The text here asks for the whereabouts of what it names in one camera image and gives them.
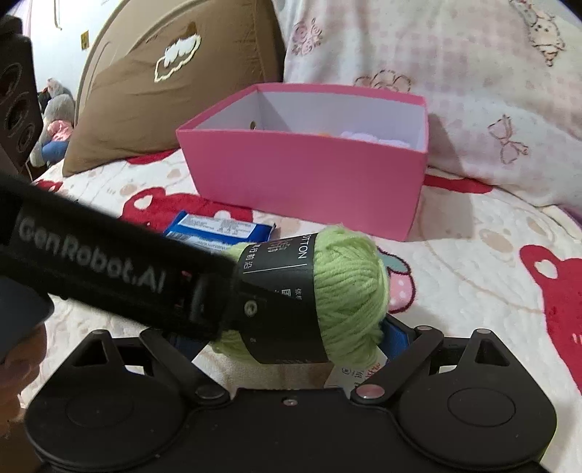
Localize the beige headboard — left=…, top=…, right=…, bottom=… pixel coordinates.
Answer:
left=74, top=0, right=137, bottom=128

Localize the pink cardboard box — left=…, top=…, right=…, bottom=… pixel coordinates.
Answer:
left=176, top=83, right=429, bottom=242

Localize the printed blanket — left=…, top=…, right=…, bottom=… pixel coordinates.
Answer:
left=27, top=146, right=582, bottom=473

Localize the white printed packet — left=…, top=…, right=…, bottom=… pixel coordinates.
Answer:
left=324, top=352, right=390, bottom=392

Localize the blue snack packet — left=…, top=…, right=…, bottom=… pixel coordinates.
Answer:
left=163, top=210, right=276, bottom=251

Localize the pink checkered pillow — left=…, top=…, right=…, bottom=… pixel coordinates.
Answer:
left=270, top=0, right=582, bottom=210

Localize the green yarn ball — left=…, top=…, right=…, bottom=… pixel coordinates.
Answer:
left=210, top=226, right=390, bottom=367

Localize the blue plush toy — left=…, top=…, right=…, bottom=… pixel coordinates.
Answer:
left=31, top=139, right=69, bottom=165

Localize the grey plush toy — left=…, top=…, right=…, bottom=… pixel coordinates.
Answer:
left=40, top=77, right=76, bottom=132

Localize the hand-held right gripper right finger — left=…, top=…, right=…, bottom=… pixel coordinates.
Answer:
left=350, top=315, right=517, bottom=405

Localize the purple plush toy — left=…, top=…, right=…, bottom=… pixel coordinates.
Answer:
left=339, top=131, right=410, bottom=147

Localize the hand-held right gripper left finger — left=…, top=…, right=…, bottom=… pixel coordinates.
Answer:
left=68, top=327, right=230, bottom=405

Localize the brown pillow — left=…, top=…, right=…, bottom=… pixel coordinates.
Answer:
left=62, top=0, right=285, bottom=178

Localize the brown cloth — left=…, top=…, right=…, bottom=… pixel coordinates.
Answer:
left=0, top=396, right=32, bottom=473

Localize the person's left hand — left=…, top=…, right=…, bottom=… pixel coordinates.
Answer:
left=0, top=325, right=48, bottom=401

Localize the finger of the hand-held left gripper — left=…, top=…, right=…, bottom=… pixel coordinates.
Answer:
left=195, top=267, right=283, bottom=338

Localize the pink checkered plush toy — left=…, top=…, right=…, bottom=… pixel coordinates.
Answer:
left=45, top=119, right=73, bottom=142

